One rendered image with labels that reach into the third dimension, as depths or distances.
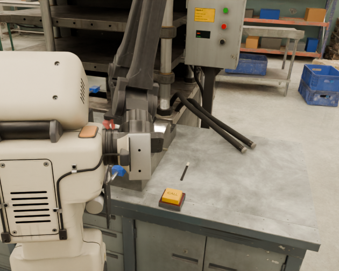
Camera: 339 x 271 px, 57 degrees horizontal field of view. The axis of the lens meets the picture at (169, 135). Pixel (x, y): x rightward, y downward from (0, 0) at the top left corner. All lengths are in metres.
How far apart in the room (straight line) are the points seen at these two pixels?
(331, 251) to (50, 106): 2.04
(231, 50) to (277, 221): 1.00
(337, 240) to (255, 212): 1.34
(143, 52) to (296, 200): 0.81
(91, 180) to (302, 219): 0.79
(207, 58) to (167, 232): 1.00
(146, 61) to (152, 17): 0.10
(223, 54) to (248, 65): 3.03
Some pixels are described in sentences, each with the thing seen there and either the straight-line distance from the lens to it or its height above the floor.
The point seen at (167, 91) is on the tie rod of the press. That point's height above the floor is 0.94.
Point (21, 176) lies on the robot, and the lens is 0.67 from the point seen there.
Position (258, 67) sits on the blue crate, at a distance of 4.85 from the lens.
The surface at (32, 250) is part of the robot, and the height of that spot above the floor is 0.94.
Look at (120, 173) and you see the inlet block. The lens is 1.14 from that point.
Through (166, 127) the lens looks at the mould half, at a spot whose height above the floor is 0.93.
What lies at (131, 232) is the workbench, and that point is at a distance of 1.33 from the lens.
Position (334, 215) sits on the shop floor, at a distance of 2.65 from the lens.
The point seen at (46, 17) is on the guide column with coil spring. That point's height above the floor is 1.29.
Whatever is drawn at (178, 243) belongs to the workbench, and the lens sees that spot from 1.30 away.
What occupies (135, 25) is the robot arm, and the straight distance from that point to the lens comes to 0.91.
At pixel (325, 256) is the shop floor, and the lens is 2.30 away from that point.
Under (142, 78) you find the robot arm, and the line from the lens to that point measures 0.77.
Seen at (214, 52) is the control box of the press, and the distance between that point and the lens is 1.81.
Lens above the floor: 1.53
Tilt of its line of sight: 27 degrees down
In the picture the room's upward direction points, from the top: 2 degrees clockwise
